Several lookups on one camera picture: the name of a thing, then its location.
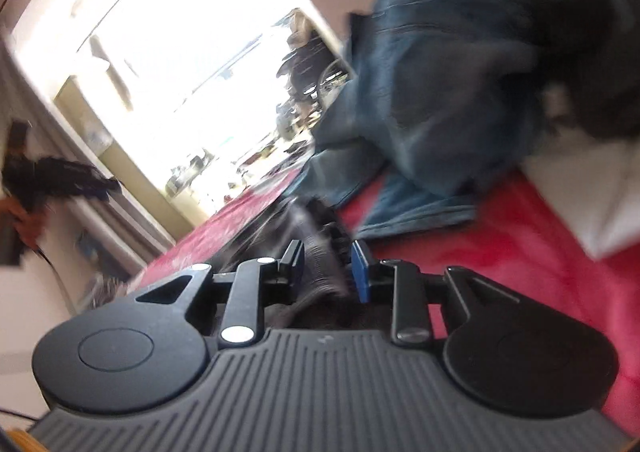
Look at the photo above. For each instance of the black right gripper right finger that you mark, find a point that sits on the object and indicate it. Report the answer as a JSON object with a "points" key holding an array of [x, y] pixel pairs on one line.
{"points": [[396, 283]]}

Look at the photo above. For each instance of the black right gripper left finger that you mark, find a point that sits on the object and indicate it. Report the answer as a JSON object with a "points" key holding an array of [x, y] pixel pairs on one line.
{"points": [[259, 283]]}

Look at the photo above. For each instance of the black white plaid garment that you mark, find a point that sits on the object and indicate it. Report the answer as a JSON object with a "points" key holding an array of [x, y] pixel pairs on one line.
{"points": [[307, 235]]}

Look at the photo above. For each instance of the person left hand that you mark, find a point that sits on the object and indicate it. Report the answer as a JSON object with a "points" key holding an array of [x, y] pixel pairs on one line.
{"points": [[28, 225]]}

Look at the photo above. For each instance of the grey curtain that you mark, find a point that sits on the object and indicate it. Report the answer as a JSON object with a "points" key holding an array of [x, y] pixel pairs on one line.
{"points": [[120, 224]]}

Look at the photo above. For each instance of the pink floral bed blanket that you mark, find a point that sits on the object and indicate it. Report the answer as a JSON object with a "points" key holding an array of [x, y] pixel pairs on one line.
{"points": [[516, 240]]}

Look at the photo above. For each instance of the light blue jeans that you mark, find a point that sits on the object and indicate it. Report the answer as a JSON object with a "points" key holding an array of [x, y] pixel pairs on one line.
{"points": [[442, 104]]}

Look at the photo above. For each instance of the dark navy garment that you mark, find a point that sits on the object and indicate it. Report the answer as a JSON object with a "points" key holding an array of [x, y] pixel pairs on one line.
{"points": [[592, 48]]}

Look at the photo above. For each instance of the black wheelchair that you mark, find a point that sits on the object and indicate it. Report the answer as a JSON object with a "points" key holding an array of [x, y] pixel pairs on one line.
{"points": [[313, 72]]}

